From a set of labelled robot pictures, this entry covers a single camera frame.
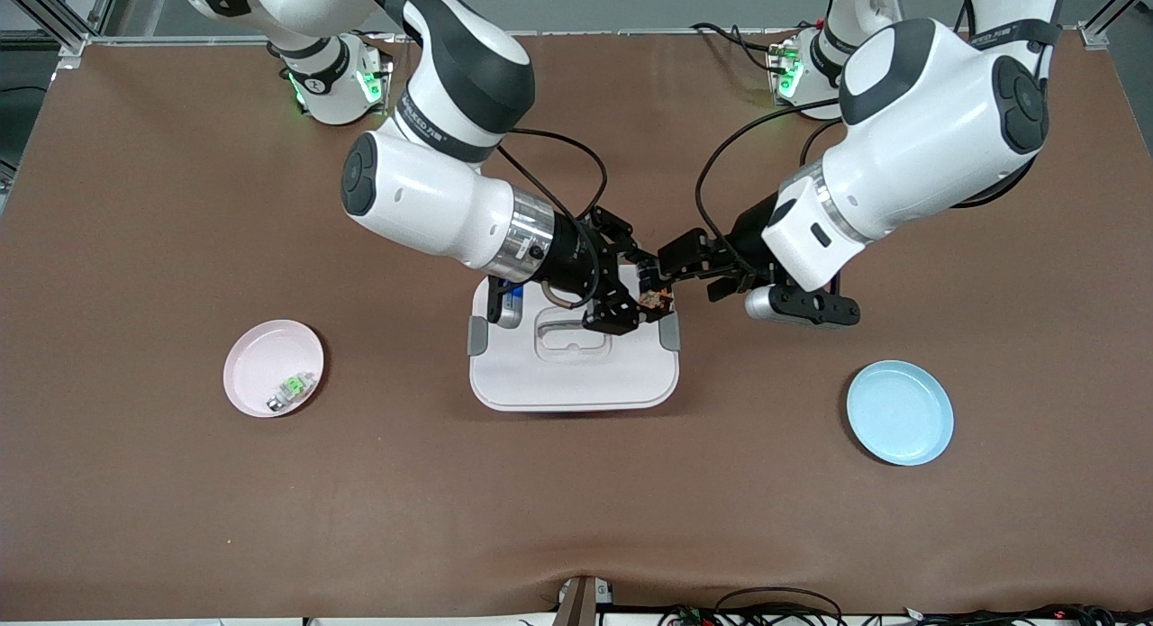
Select metal table edge bracket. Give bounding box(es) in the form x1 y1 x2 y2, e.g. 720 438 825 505
554 576 614 626

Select green switch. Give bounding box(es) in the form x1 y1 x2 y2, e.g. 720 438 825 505
266 371 317 414

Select black left base cables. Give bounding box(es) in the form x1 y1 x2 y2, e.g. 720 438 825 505
691 21 795 74

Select white lidded box grey latches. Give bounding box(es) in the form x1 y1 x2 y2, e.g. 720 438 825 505
467 275 683 413

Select looped black cable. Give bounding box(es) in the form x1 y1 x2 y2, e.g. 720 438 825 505
714 587 844 626

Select aluminium frame profile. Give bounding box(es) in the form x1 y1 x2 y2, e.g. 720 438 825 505
1081 0 1153 50
0 0 123 61

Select light blue round plate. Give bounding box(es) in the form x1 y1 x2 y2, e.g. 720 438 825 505
846 360 955 467

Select brown table mat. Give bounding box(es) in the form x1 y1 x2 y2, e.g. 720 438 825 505
0 32 1153 620

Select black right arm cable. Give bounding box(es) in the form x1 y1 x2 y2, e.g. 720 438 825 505
491 126 610 313

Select silver table edge rail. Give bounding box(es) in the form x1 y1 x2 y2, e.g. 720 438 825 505
86 28 1095 47

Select pink round plate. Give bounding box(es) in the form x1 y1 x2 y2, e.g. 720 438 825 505
222 319 326 419

